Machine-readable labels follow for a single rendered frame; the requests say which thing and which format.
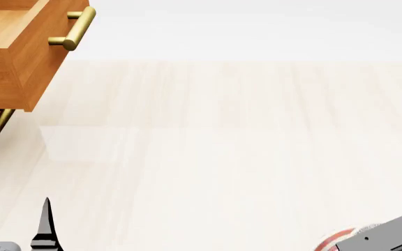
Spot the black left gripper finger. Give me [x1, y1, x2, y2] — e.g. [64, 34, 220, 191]
[30, 197, 65, 251]

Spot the white plate with red rim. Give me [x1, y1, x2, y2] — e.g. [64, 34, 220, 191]
[313, 223, 383, 251]

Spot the open wooden drawer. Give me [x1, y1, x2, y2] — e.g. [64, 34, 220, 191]
[0, 0, 91, 113]

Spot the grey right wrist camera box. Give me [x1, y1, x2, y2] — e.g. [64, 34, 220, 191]
[335, 213, 402, 251]

